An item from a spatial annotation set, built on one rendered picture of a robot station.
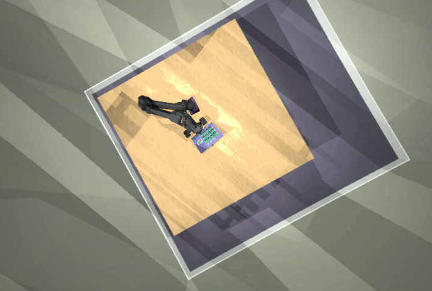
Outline lavender switch panel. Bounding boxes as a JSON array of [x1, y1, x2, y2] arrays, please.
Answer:
[[191, 122, 223, 153]]

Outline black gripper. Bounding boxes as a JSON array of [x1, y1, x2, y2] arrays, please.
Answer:
[[184, 117, 207, 138]]

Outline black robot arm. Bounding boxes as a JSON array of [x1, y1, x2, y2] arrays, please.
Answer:
[[138, 95, 203, 134]]

